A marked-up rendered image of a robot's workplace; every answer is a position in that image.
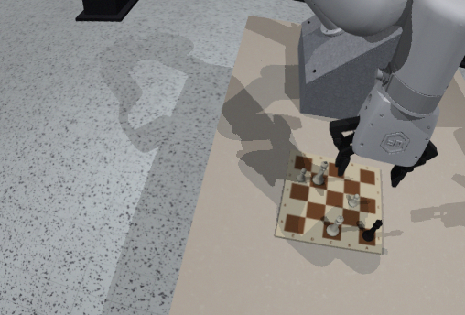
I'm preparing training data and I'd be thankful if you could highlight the brown and cream chessboard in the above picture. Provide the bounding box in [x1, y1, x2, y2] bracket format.
[275, 149, 382, 255]

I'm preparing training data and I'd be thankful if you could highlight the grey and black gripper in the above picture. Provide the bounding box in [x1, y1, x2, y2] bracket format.
[330, 80, 440, 188]

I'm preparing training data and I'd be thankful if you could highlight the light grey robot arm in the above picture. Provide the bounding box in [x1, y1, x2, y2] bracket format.
[304, 0, 465, 114]

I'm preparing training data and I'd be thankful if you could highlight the black chess piece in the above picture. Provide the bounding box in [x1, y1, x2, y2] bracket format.
[362, 220, 383, 242]

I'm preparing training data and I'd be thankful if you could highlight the white pawn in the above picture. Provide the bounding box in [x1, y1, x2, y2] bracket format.
[297, 168, 307, 182]
[349, 194, 360, 207]

